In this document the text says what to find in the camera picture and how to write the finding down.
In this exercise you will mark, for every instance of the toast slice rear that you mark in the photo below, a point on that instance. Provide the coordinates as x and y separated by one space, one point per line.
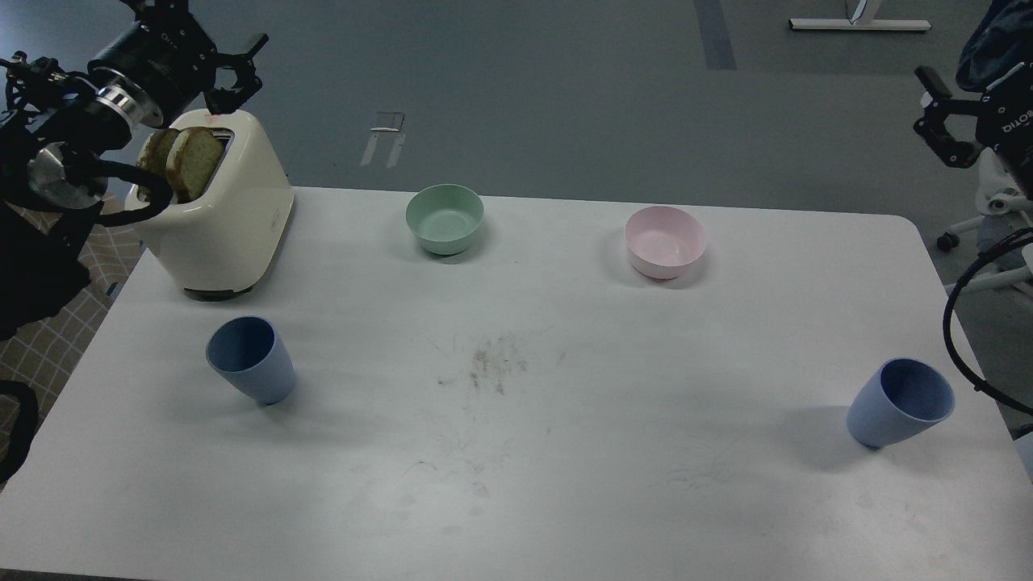
164 155

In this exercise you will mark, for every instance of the toast slice front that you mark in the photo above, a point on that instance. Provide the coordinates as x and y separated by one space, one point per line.
191 161

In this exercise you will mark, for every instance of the cream white toaster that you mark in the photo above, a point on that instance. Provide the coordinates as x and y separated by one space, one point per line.
220 245

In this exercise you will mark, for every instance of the pink bowl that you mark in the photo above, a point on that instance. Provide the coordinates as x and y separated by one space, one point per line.
663 243

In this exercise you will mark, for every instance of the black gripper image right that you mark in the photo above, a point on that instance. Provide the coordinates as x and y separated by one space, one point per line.
1004 122

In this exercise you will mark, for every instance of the white desk leg base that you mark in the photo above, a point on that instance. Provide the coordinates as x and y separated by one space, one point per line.
862 18

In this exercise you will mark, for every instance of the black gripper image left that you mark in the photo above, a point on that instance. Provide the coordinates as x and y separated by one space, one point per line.
165 59

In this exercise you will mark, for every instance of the blue cup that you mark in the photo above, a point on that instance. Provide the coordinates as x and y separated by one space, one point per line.
250 354
902 399

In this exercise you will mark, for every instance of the green bowl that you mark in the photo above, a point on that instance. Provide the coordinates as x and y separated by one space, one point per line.
445 219

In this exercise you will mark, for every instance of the toast slice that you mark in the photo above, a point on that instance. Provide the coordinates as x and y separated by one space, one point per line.
191 161
164 155

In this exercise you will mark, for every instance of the checkered cloth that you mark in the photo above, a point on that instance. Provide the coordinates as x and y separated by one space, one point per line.
48 339

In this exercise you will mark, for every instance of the white office chair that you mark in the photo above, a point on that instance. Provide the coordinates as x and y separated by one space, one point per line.
1001 210

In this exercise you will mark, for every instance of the dark blue jacket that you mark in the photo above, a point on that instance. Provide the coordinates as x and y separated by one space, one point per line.
1003 39

